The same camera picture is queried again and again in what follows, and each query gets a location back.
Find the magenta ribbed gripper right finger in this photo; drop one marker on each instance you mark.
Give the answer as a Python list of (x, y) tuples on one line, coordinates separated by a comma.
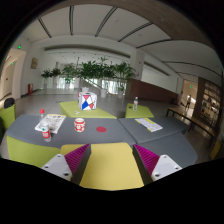
[(153, 167)]

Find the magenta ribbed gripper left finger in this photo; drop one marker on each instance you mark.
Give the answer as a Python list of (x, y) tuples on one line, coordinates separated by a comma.
[(71, 166)]

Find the clear water bottle red cap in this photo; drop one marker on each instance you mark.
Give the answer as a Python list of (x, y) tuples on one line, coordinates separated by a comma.
[(44, 127)]

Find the distant clear water bottle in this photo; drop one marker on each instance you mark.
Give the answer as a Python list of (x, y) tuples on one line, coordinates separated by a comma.
[(135, 104)]

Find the right grey sofa seat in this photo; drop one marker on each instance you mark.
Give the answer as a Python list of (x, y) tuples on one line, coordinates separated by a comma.
[(170, 140)]

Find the grey modular sofa seat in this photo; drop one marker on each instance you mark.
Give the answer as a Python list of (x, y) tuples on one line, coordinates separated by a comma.
[(23, 129)]

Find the yellow seat in front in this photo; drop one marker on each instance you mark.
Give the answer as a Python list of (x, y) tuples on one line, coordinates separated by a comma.
[(109, 166)]

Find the red and white mug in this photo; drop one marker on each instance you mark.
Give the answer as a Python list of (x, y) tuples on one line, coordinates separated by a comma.
[(79, 125)]

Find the yellow booklet on right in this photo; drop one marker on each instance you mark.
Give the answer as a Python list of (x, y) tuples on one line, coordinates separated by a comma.
[(149, 124)]

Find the magazine on left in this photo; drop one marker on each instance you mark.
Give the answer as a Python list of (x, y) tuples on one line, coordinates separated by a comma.
[(54, 121)]

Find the lime green right seat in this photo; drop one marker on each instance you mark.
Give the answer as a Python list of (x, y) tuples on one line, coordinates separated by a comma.
[(140, 112)]

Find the lime green seat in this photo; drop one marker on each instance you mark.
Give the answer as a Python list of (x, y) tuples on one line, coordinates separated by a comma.
[(140, 112), (72, 110)]

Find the lime green centre seat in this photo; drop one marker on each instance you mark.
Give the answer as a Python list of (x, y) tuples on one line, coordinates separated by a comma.
[(72, 110)]

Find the long wooden bench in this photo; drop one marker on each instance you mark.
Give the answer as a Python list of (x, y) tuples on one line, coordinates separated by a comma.
[(193, 121)]

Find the white red blue patterned cube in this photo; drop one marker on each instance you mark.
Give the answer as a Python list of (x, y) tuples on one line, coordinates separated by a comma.
[(87, 100)]

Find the distant person at right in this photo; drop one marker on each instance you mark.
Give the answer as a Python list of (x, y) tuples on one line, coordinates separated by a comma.
[(188, 102)]

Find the lime green chair left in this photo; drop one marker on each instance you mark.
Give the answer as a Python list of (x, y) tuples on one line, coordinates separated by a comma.
[(8, 116)]

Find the red fire extinguisher box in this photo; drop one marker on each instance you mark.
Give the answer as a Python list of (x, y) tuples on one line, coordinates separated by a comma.
[(30, 88)]

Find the black backpack on chair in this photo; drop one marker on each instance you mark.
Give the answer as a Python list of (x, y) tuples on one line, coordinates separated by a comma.
[(9, 102)]

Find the row of potted plants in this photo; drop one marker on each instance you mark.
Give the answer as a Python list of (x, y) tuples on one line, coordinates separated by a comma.
[(94, 70)]

